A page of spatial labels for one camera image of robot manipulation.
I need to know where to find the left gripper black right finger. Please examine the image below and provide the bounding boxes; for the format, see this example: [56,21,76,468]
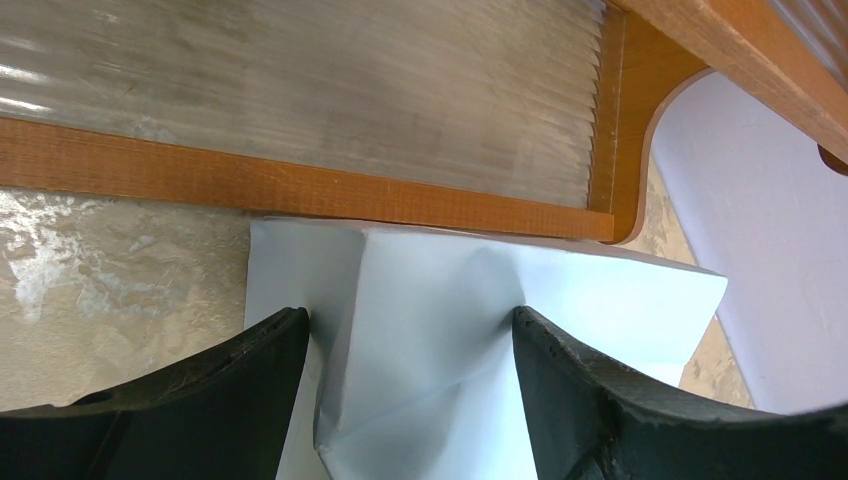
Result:
[511,306,847,479]

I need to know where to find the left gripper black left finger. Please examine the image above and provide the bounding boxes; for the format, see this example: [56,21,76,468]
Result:
[1,308,310,479]

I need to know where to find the white blue paper bag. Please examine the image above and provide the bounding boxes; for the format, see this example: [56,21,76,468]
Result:
[245,218,727,479]

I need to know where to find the orange wooden shelf rack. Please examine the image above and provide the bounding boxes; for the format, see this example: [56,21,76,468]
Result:
[1,1,847,244]

